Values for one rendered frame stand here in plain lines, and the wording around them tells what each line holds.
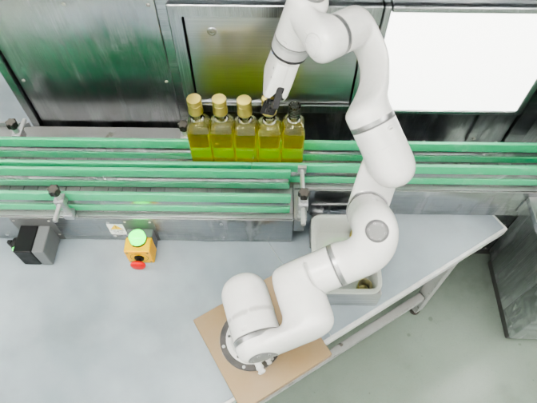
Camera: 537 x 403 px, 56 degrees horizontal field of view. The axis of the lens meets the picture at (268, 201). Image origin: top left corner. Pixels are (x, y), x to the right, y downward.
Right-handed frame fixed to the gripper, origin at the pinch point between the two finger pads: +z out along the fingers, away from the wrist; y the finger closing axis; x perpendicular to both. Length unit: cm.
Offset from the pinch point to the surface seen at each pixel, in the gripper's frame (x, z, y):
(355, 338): 56, 86, 25
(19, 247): -54, 50, 21
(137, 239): -24, 40, 19
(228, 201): -3.6, 25.7, 12.2
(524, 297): 112, 62, 11
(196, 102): -15.5, 5.7, -0.4
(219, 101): -10.6, 4.4, -0.8
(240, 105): -5.8, 3.4, 0.0
